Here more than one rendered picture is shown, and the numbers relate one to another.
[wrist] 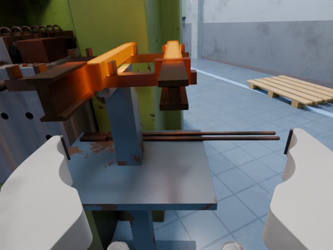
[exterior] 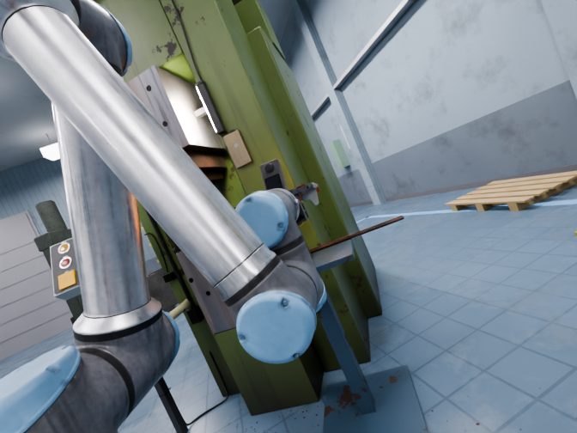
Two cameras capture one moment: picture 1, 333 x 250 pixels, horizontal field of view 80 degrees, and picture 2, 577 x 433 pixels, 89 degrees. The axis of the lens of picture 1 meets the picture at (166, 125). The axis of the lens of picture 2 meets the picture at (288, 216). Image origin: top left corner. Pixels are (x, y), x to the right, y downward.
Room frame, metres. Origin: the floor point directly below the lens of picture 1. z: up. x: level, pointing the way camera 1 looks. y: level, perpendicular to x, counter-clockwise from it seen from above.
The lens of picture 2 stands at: (-0.69, -0.11, 0.95)
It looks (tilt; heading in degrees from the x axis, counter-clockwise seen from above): 3 degrees down; 10
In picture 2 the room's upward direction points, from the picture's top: 24 degrees counter-clockwise
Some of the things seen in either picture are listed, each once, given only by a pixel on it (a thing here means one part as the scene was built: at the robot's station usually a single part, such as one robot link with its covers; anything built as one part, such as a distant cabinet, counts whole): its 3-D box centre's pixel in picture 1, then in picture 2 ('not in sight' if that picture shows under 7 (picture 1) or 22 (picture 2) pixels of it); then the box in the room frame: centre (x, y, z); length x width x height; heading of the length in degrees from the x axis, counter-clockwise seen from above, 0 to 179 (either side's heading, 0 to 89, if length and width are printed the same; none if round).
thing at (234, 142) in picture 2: not in sight; (238, 149); (0.76, 0.24, 1.27); 0.09 x 0.02 x 0.17; 84
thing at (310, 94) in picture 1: (291, 90); (507, 193); (2.70, -1.79, 0.05); 1.10 x 0.75 x 0.10; 18
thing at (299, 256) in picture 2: not in sight; (291, 278); (-0.21, 0.01, 0.82); 0.12 x 0.09 x 0.12; 0
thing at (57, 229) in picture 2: not in sight; (75, 265); (4.43, 5.21, 1.40); 0.91 x 0.73 x 2.79; 22
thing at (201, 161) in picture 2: not in sight; (192, 167); (0.87, 0.54, 1.32); 0.42 x 0.20 x 0.10; 174
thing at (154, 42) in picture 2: not in sight; (159, 45); (1.02, 0.48, 2.06); 0.44 x 0.41 x 0.47; 174
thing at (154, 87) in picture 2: not in sight; (179, 121); (0.87, 0.50, 1.56); 0.42 x 0.39 x 0.40; 174
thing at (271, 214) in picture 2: not in sight; (267, 218); (-0.19, 0.01, 0.93); 0.12 x 0.09 x 0.10; 177
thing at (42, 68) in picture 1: (59, 60); not in sight; (0.45, 0.22, 0.95); 0.23 x 0.06 x 0.02; 176
